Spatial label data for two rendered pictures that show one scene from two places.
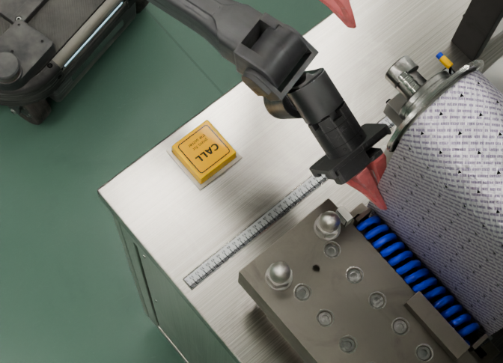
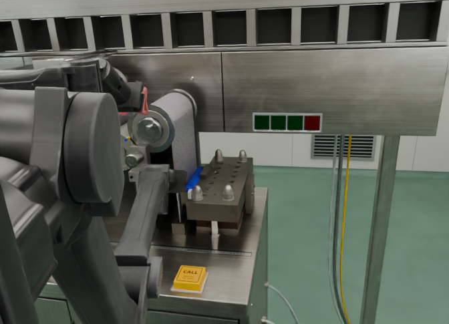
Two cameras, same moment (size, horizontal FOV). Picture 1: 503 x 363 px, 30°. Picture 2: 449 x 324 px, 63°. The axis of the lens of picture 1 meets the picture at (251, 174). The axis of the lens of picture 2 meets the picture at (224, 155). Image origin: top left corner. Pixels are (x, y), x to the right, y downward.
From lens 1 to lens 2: 1.35 m
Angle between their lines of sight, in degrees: 81
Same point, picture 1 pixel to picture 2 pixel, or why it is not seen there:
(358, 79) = not seen: hidden behind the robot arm
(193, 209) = (219, 270)
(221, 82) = not seen: outside the picture
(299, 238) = (208, 200)
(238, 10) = (144, 176)
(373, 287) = (207, 184)
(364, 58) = not seen: hidden behind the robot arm
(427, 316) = (205, 171)
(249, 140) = (168, 272)
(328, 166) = (182, 176)
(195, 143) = (189, 278)
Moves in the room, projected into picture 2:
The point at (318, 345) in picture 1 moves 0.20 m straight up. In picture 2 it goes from (239, 184) to (237, 127)
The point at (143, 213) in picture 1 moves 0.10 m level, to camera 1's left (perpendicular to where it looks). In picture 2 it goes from (239, 282) to (262, 304)
